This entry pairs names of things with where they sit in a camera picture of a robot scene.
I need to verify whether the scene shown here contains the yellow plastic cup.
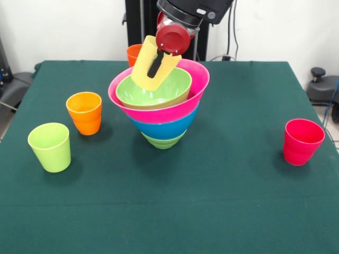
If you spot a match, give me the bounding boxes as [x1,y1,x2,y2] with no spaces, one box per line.
[131,35,183,92]

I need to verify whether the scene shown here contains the grey base with black knob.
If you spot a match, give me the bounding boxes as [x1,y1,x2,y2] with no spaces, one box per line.
[307,67,339,106]

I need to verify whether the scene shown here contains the large green plastic bowl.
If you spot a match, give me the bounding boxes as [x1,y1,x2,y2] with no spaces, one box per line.
[115,67,193,110]

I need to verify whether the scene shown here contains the black equipment box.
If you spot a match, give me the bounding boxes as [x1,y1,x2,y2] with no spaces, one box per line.
[0,37,13,83]

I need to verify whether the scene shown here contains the light green plastic cup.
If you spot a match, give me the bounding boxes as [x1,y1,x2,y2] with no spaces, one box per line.
[28,122,72,174]

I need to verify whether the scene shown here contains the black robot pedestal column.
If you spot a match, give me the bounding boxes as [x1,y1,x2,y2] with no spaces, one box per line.
[122,0,215,61]

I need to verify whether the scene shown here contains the small green plastic bowl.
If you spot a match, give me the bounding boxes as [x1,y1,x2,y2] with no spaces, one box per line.
[140,131,188,150]

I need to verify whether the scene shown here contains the orange plastic cup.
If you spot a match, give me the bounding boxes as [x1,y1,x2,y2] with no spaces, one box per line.
[66,92,103,136]

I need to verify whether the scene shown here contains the red-orange plastic cup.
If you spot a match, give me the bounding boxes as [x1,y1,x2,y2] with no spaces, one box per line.
[127,44,144,68]

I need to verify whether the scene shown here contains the magenta plastic cup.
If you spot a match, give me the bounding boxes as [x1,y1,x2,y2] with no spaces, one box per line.
[283,119,326,167]

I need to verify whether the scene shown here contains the dark green tablecloth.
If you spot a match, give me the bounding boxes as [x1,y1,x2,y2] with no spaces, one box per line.
[0,60,339,254]

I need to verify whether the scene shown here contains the large pink plastic bowl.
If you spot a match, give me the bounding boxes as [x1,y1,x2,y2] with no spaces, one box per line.
[108,58,211,125]

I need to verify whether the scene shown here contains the blue plastic bowl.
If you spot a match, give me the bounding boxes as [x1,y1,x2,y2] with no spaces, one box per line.
[128,102,199,140]

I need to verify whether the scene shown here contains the grey rounded base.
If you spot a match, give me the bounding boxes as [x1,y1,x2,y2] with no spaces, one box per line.
[0,71,34,109]

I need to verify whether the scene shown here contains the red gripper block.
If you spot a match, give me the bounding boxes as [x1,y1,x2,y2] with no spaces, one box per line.
[147,12,191,79]

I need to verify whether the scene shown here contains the black wall cable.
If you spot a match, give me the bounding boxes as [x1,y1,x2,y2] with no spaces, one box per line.
[228,0,239,60]

